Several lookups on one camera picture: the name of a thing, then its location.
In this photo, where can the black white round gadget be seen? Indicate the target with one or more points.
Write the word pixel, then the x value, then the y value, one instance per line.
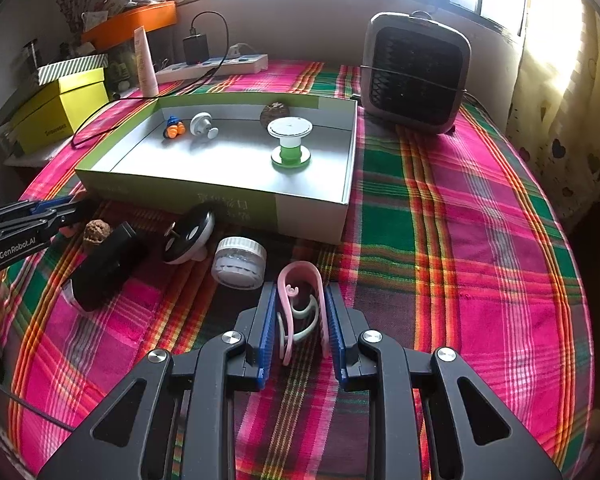
pixel 187 232

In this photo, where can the white plug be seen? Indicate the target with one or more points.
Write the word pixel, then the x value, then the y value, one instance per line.
pixel 237 52

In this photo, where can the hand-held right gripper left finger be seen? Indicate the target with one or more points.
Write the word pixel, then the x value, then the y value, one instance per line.
pixel 266 330

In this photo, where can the stack of small boxes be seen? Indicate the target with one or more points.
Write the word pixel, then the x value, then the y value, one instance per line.
pixel 9 142

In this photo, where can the yellow cardboard box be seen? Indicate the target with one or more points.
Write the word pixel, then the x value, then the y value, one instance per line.
pixel 55 115

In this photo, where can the dark lidded jar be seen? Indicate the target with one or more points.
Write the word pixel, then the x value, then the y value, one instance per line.
pixel 31 57

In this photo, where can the grey desk heater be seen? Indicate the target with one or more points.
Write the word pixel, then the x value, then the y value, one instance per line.
pixel 415 75

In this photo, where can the glass tank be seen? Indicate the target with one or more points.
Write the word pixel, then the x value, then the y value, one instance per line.
pixel 122 67

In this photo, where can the brown walnut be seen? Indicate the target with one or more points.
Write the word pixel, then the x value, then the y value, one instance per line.
pixel 97 232
pixel 275 112

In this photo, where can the cream cosmetic tube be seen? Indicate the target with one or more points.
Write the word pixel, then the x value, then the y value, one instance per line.
pixel 145 65

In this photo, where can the cream heart print curtain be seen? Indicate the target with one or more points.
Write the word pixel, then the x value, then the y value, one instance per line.
pixel 555 110

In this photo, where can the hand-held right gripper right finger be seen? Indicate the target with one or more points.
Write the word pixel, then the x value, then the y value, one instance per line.
pixel 334 330

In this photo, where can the dried twig bouquet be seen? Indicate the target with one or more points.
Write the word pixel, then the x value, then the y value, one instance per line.
pixel 67 5

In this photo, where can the green white cardboard box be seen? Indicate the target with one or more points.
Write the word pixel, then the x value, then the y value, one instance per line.
pixel 305 220

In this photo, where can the black bike light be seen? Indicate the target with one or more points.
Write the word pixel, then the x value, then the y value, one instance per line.
pixel 107 270

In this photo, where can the white power strip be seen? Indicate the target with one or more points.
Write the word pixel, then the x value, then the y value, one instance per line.
pixel 245 64

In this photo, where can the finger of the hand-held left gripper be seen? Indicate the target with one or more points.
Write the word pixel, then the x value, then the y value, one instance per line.
pixel 72 216
pixel 55 205

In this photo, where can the green white spool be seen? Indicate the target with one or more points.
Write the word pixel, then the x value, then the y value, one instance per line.
pixel 290 127

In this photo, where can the white round jar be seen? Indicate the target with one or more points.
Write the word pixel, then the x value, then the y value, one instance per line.
pixel 240 265

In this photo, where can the green white striped box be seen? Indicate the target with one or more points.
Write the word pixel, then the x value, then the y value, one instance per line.
pixel 70 65

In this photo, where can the black charger adapter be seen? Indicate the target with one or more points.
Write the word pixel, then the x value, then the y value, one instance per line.
pixel 195 50

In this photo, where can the orange plastic tray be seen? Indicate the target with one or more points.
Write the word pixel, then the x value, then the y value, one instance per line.
pixel 130 22

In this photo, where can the orange blue toy figure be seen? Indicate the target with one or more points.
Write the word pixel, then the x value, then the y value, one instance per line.
pixel 172 127

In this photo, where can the white round knob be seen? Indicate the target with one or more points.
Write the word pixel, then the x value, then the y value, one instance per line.
pixel 200 124

